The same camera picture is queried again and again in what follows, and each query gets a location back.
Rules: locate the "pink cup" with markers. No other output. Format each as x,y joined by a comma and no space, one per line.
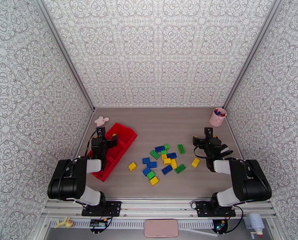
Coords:
217,120

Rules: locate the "blue marker pen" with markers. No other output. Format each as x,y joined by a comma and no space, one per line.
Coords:
216,111

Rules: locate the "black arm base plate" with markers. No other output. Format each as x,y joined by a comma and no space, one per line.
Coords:
114,208
202,209

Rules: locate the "aluminium table side rail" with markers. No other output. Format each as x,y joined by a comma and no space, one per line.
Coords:
85,131
232,131

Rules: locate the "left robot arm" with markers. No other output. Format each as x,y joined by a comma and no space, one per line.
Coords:
66,181

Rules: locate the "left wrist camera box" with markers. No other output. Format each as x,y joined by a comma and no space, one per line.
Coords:
101,132

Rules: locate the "red three-compartment bin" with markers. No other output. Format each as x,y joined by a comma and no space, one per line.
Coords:
117,155

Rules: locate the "small circuit board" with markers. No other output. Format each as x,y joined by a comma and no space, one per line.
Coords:
220,225
99,223

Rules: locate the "aluminium frame post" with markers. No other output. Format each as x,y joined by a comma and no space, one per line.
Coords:
75,71
240,71

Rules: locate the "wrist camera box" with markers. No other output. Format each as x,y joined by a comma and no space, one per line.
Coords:
101,132
209,133

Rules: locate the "white plastic device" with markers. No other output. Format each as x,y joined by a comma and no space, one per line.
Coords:
253,220

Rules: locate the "yellow duck toy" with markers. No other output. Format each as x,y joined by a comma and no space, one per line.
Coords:
65,223

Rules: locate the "pink rectangular case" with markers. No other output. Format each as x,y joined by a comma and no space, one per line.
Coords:
161,228

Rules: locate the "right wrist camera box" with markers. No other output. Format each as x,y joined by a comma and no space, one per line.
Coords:
209,133

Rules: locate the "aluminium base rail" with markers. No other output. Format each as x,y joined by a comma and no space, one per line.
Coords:
159,206

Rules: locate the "yellow lego brick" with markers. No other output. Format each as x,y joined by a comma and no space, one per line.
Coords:
167,161
164,156
154,181
195,162
174,163
132,166

